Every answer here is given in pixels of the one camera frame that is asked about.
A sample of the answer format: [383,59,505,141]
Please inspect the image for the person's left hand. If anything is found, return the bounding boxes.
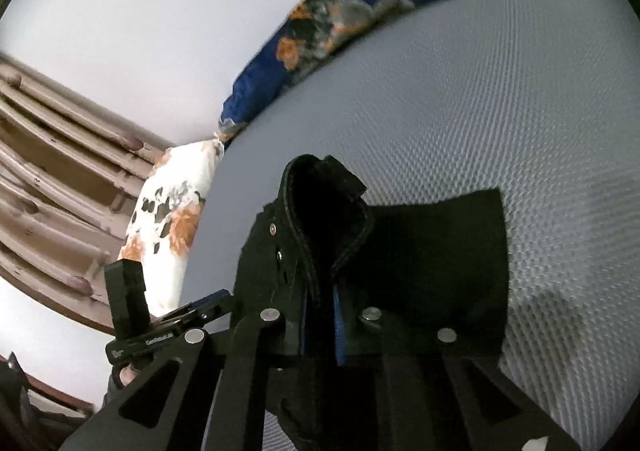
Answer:
[102,364,141,408]

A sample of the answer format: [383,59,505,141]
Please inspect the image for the grey mesh bed mattress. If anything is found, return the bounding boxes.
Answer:
[181,0,639,450]

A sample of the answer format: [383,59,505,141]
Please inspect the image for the white floral pillow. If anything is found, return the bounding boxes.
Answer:
[118,137,224,318]

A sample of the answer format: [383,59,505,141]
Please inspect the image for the brown wooden headboard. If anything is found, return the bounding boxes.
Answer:
[0,56,168,334]

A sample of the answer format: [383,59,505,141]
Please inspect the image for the black pants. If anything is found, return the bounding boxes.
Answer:
[232,154,509,450]

